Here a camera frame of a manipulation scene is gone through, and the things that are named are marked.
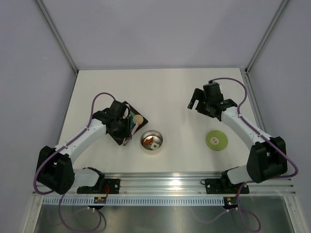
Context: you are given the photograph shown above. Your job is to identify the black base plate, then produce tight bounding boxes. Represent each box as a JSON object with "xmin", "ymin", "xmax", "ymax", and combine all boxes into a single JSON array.
[
  {"xmin": 200, "ymin": 178, "xmax": 250, "ymax": 195},
  {"xmin": 77, "ymin": 178, "xmax": 121, "ymax": 194}
]

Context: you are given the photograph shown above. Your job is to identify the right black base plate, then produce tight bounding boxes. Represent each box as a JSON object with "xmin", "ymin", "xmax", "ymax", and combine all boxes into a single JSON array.
[{"xmin": 200, "ymin": 178, "xmax": 250, "ymax": 195}]

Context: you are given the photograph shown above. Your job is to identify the green round lid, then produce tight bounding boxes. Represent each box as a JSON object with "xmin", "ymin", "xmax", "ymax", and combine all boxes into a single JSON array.
[{"xmin": 206, "ymin": 130, "xmax": 228, "ymax": 151}]

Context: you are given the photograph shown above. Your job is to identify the aluminium frame post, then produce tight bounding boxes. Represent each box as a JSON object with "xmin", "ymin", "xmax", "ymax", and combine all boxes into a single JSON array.
[
  {"xmin": 245, "ymin": 0, "xmax": 291, "ymax": 75},
  {"xmin": 34, "ymin": 0, "xmax": 79, "ymax": 77}
]

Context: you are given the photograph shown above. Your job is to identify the white slotted cable duct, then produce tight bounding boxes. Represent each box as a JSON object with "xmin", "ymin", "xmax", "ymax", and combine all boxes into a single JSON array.
[{"xmin": 42, "ymin": 197, "xmax": 226, "ymax": 206}]

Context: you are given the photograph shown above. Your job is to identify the sushi roll piece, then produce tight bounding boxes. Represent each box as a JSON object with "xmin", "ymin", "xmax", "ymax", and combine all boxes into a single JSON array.
[{"xmin": 150, "ymin": 142, "xmax": 161, "ymax": 150}]

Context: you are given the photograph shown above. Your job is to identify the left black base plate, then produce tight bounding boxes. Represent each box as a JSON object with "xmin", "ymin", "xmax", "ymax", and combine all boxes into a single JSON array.
[{"xmin": 77, "ymin": 178, "xmax": 121, "ymax": 194}]

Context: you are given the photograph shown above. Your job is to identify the pink metal tongs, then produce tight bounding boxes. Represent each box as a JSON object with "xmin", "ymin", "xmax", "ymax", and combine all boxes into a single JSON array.
[{"xmin": 123, "ymin": 123, "xmax": 139, "ymax": 146}]

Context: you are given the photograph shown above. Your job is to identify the aluminium mounting rail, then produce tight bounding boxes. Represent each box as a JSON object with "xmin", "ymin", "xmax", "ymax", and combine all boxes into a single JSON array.
[{"xmin": 32, "ymin": 171, "xmax": 296, "ymax": 196}]

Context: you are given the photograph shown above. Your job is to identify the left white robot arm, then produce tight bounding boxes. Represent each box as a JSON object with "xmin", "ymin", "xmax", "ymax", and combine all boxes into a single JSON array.
[{"xmin": 33, "ymin": 100, "xmax": 132, "ymax": 195}]

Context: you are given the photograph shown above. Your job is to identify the steel round bowl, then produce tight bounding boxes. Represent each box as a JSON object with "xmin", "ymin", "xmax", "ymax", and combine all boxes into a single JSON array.
[{"xmin": 140, "ymin": 130, "xmax": 164, "ymax": 155}]

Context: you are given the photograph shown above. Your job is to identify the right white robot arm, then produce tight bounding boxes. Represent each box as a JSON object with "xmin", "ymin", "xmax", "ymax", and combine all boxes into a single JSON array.
[{"xmin": 188, "ymin": 81, "xmax": 288, "ymax": 193}]

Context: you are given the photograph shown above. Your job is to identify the left aluminium frame post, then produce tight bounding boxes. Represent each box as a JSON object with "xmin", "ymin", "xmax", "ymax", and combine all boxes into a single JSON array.
[{"xmin": 34, "ymin": 0, "xmax": 79, "ymax": 77}]

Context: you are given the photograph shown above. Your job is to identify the beige bun right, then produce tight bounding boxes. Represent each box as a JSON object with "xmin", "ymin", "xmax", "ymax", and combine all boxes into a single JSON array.
[{"xmin": 133, "ymin": 115, "xmax": 144, "ymax": 125}]

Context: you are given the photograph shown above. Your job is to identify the orange shrimp piece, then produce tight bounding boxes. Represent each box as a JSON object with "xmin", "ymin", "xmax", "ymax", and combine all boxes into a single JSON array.
[{"xmin": 143, "ymin": 136, "xmax": 154, "ymax": 146}]

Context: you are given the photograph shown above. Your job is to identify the black teal lunch tray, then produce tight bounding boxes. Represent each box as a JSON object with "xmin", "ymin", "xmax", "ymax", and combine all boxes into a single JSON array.
[{"xmin": 109, "ymin": 101, "xmax": 148, "ymax": 146}]

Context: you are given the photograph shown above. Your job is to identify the right aluminium frame post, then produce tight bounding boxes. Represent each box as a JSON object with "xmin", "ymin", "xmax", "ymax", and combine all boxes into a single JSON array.
[{"xmin": 245, "ymin": 0, "xmax": 291, "ymax": 75}]

